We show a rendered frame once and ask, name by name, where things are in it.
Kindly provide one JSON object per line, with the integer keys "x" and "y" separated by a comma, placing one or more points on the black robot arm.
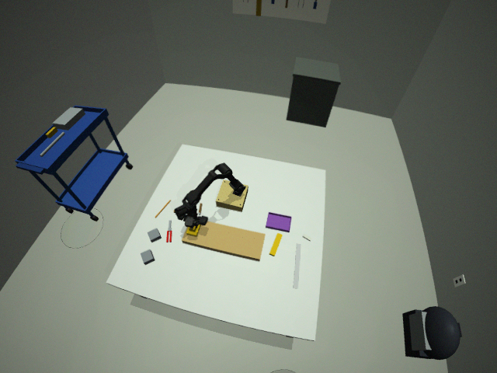
{"x": 194, "y": 196}

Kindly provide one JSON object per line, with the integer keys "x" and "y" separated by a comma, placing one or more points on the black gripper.
{"x": 200, "y": 220}

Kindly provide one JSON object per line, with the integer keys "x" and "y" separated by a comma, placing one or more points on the tan rectangular wooden panel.
{"x": 229, "y": 240}

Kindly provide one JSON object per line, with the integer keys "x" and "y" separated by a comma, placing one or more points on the purple shallow tray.
{"x": 278, "y": 222}

